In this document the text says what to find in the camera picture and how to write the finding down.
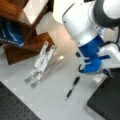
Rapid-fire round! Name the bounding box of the silver folding laptop stand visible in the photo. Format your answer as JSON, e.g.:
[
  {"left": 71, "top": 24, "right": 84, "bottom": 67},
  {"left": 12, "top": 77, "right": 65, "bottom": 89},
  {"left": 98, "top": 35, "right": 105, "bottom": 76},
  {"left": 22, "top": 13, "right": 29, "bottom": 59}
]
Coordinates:
[{"left": 25, "top": 42, "right": 64, "bottom": 88}]

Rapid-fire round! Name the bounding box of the black drawer box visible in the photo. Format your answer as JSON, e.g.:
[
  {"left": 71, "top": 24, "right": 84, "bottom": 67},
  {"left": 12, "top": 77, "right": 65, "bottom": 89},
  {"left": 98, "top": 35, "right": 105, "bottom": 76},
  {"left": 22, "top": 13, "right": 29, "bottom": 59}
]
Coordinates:
[{"left": 87, "top": 69, "right": 120, "bottom": 120}]

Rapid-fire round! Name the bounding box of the white lamp shade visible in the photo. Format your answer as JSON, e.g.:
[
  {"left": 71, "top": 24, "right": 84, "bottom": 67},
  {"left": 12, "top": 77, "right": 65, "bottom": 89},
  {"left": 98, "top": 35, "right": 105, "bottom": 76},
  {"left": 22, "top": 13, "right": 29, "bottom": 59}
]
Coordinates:
[{"left": 53, "top": 0, "right": 74, "bottom": 23}]

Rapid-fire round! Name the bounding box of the blue book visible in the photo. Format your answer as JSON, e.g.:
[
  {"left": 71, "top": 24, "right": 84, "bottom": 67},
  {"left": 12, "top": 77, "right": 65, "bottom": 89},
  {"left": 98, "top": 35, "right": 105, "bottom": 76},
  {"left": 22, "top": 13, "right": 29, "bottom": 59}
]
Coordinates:
[{"left": 0, "top": 17, "right": 24, "bottom": 46}]

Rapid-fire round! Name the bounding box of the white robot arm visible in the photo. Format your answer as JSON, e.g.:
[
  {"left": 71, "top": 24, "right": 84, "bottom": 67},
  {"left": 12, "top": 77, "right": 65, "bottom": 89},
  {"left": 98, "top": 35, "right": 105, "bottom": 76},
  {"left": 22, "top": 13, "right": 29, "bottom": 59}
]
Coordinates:
[{"left": 62, "top": 0, "right": 120, "bottom": 76}]

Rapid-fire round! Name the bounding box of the black pen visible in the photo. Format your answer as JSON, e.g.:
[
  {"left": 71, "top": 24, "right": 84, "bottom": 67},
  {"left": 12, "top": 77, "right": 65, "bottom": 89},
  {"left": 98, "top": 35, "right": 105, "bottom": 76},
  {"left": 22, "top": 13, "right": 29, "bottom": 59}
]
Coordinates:
[{"left": 65, "top": 77, "right": 80, "bottom": 100}]

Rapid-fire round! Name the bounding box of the wooden shelf stand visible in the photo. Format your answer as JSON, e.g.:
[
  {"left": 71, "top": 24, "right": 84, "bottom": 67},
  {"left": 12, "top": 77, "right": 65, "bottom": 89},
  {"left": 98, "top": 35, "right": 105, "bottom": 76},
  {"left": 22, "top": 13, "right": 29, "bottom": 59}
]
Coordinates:
[{"left": 0, "top": 0, "right": 54, "bottom": 65}]

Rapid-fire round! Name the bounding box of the white and blue gripper body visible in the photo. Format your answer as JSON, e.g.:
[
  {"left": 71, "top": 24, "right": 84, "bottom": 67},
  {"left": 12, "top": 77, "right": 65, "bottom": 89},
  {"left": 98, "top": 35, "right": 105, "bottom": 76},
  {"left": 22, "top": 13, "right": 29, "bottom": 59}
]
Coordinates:
[{"left": 78, "top": 36, "right": 120, "bottom": 76}]

